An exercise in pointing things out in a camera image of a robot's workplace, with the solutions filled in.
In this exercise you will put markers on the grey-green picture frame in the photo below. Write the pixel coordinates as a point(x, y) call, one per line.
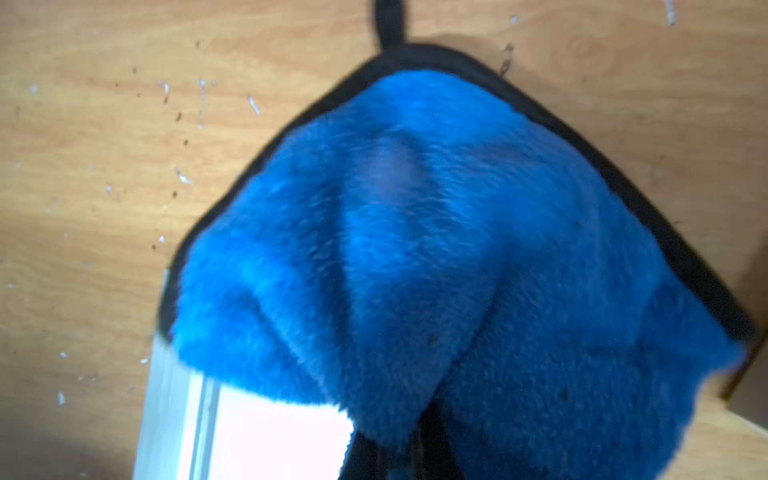
point(197, 427)

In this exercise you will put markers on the blue microfiber cloth black trim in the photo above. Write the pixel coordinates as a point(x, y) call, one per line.
point(481, 291)

